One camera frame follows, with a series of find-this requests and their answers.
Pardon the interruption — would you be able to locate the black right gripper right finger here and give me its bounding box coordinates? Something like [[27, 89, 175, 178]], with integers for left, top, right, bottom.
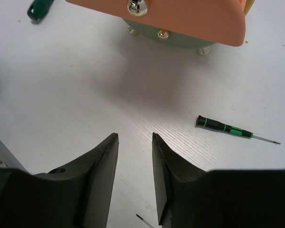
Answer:
[[152, 133, 285, 228]]

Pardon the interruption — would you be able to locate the orange drawer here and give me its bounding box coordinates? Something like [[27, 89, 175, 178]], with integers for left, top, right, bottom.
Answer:
[[70, 0, 253, 47]]

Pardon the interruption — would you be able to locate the aluminium table rail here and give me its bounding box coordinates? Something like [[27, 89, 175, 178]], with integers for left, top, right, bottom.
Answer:
[[0, 140, 28, 173]]

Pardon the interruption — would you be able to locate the cream drawer cabinet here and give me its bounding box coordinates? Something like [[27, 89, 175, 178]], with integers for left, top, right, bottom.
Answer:
[[124, 1, 254, 55]]

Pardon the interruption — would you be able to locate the large green-handled screwdriver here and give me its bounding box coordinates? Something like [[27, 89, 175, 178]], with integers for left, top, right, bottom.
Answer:
[[27, 0, 54, 23]]

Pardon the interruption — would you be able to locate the black green precision screwdriver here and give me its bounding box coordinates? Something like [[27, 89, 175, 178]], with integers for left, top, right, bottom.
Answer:
[[136, 214, 155, 228], [196, 115, 281, 145]]

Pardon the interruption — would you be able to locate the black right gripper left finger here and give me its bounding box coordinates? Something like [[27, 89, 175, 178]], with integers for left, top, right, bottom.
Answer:
[[0, 133, 119, 228]]

